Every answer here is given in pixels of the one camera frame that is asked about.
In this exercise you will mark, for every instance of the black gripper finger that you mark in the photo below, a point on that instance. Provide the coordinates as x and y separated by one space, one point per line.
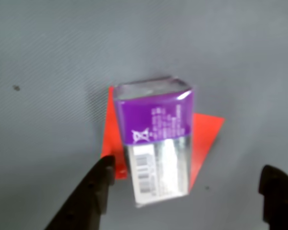
280 198
86 203

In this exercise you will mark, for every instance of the red tape patch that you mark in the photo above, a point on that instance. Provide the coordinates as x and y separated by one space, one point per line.
110 134

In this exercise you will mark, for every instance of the dark gray mat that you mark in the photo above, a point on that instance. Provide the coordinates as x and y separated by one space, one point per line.
50 48

